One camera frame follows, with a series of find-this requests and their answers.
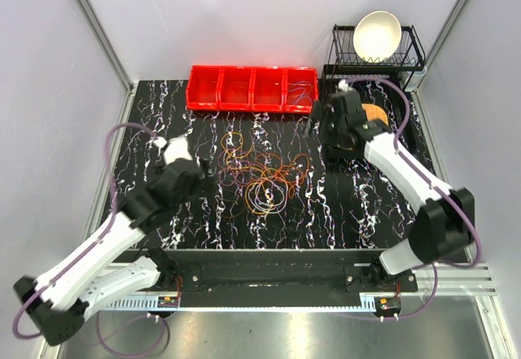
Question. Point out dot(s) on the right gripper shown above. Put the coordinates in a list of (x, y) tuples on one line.
[(327, 140)]

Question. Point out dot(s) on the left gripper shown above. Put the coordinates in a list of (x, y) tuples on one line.
[(206, 164)]

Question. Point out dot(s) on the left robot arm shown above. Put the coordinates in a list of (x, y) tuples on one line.
[(61, 300)]

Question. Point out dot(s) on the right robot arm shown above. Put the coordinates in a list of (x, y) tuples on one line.
[(444, 216)]

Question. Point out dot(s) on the red bin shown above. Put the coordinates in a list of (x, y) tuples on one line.
[(301, 90), (268, 90), (201, 90), (235, 91)]

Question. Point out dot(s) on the black tray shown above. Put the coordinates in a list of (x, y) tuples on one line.
[(402, 107)]

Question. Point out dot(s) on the white bowl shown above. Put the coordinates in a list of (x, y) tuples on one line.
[(377, 36)]

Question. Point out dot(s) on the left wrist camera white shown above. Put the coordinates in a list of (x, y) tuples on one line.
[(173, 150)]

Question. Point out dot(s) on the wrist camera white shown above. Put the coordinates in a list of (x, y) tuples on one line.
[(345, 87), (173, 150)]

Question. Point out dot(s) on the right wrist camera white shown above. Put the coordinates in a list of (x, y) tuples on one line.
[(345, 87)]

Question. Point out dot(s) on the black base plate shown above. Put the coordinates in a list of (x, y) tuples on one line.
[(346, 269)]

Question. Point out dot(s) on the black wire dish rack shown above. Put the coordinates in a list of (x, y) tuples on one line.
[(408, 56)]

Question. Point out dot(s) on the grey slotted cable duct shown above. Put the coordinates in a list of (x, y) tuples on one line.
[(348, 302)]

